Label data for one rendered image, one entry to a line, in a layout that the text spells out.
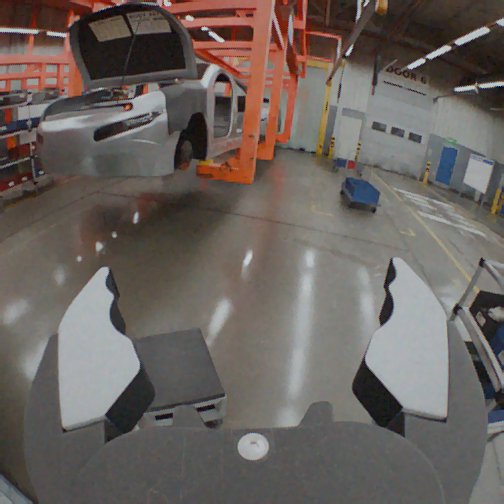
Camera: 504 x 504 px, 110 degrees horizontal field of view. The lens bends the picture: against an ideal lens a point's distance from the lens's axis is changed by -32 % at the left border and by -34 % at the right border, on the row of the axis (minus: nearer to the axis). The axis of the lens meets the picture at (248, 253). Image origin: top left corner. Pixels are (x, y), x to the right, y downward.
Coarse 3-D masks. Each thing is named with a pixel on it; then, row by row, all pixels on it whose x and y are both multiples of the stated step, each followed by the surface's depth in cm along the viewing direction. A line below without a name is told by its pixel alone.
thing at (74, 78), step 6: (78, 18) 211; (72, 60) 246; (72, 66) 251; (72, 72) 256; (78, 72) 262; (72, 78) 261; (78, 78) 267; (72, 84) 265; (78, 84) 272; (72, 90) 270; (78, 90) 277
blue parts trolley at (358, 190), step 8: (360, 152) 465; (344, 176) 495; (352, 184) 434; (360, 184) 464; (368, 184) 460; (344, 192) 507; (352, 192) 432; (360, 192) 419; (368, 192) 416; (376, 192) 412; (352, 200) 429; (360, 200) 421; (368, 200) 423; (376, 200) 420
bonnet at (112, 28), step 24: (72, 24) 151; (96, 24) 162; (120, 24) 167; (144, 24) 171; (168, 24) 172; (72, 48) 188; (96, 48) 197; (120, 48) 200; (144, 48) 201; (168, 48) 200; (192, 48) 197; (96, 72) 228; (120, 72) 229; (144, 72) 228; (168, 72) 225; (192, 72) 220
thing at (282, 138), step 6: (294, 78) 709; (294, 84) 719; (288, 96) 743; (288, 102) 753; (288, 108) 763; (288, 114) 772; (288, 120) 782; (288, 126) 792; (276, 138) 820; (282, 138) 816
